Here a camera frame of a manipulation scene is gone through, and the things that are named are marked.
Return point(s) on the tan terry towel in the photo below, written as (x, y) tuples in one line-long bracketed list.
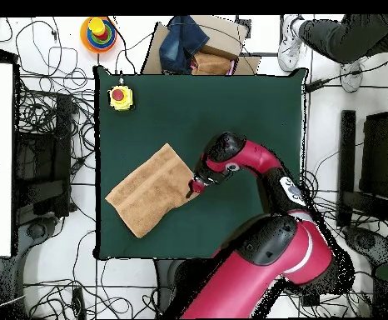
[(150, 196)]

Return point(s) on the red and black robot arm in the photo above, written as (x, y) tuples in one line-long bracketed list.
[(264, 260)]

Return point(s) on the long black flat bar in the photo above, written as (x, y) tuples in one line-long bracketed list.
[(346, 166)]

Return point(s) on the dark green tablecloth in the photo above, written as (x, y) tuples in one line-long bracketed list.
[(197, 106)]

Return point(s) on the yellow emergency stop button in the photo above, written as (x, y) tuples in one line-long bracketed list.
[(120, 97)]

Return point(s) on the light brown folded cloth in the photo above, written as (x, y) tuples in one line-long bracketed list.
[(210, 65)]

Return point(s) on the pink cloth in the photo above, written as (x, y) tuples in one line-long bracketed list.
[(233, 68)]

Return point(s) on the blue denim jeans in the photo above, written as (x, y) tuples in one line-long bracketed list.
[(180, 43)]

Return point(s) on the brown cardboard box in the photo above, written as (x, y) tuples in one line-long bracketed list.
[(220, 36)]

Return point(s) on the black power adapter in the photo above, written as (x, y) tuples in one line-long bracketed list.
[(315, 85)]

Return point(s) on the black round foot knob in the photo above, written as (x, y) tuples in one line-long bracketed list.
[(365, 240), (36, 230)]

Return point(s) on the black power strip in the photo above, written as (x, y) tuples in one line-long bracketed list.
[(310, 300)]

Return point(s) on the person's foot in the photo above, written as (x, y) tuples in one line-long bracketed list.
[(289, 50), (351, 76)]

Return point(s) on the grey stand base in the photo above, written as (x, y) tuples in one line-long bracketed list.
[(30, 246)]

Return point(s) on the dark stand base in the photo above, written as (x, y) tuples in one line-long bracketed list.
[(379, 250)]

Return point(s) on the person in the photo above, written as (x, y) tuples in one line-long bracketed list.
[(347, 36)]

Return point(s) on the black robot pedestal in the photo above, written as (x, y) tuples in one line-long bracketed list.
[(167, 276)]

